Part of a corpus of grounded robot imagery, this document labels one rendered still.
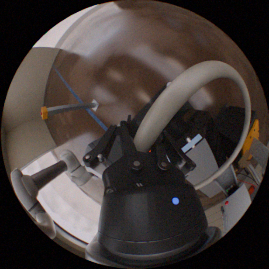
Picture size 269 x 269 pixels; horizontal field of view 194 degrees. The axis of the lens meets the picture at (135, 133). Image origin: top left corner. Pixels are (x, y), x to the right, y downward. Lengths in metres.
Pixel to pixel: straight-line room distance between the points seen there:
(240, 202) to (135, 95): 1.73
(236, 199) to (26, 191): 1.16
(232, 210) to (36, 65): 6.82
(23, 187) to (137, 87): 1.59
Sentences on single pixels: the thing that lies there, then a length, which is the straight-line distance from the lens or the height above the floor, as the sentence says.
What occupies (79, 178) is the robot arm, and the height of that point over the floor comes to 1.08.
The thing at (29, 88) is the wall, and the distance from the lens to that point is 6.42.
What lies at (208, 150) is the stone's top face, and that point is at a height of 0.80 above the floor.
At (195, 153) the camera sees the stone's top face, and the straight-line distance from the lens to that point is 0.63.
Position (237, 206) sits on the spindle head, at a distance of 0.79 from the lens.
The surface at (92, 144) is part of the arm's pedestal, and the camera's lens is 0.93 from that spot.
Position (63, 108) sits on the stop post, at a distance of 1.36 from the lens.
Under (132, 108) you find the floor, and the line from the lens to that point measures 1.36.
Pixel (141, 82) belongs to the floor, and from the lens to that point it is 1.37.
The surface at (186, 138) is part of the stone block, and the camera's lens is 0.62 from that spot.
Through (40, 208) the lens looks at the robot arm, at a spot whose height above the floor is 1.48.
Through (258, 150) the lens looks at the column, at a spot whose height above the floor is 0.94.
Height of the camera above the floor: 1.28
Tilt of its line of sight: 64 degrees down
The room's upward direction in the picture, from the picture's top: 140 degrees counter-clockwise
